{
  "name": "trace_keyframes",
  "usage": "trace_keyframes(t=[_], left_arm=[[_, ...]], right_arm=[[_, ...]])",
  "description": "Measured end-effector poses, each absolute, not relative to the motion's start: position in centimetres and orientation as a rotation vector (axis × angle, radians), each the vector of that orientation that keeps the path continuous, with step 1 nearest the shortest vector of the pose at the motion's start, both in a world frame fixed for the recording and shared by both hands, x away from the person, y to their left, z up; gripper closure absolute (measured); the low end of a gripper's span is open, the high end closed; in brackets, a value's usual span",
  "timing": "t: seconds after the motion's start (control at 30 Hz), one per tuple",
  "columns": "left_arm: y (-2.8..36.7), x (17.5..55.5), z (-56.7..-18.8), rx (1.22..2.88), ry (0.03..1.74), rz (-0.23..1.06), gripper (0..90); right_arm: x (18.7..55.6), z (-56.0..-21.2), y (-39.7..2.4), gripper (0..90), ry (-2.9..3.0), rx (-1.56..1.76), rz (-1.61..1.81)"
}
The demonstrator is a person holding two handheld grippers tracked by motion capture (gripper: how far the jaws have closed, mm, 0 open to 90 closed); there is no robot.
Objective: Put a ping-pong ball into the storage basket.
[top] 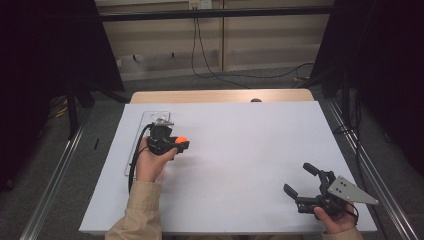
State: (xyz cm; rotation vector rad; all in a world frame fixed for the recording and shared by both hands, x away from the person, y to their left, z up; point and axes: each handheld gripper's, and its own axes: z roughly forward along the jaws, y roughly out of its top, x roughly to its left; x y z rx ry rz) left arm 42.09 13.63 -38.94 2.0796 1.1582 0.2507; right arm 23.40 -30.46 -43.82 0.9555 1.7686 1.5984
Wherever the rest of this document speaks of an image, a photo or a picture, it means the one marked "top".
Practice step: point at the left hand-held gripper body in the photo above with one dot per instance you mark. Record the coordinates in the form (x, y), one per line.
(161, 136)

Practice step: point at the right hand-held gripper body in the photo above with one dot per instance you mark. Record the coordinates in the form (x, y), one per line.
(348, 191)

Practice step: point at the orange ball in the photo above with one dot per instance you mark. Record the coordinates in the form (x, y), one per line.
(181, 139)

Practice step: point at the clear plastic container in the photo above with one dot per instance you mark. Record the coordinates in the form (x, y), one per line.
(150, 115)

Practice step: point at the person's left hand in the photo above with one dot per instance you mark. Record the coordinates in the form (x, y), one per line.
(150, 166)

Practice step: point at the person's right hand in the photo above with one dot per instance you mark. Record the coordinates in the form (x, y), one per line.
(336, 224)

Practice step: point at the wooden table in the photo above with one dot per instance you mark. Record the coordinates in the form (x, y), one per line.
(200, 96)

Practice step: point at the black stand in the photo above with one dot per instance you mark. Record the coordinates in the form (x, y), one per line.
(346, 100)
(71, 113)

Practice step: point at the black horizontal bar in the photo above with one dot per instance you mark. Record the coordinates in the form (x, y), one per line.
(200, 14)

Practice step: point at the black curtain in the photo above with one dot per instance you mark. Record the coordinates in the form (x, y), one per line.
(393, 66)
(50, 50)

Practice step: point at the aluminium rail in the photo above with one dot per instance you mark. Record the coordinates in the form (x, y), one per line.
(383, 190)
(50, 191)

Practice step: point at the white wall socket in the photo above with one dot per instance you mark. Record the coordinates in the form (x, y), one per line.
(200, 4)

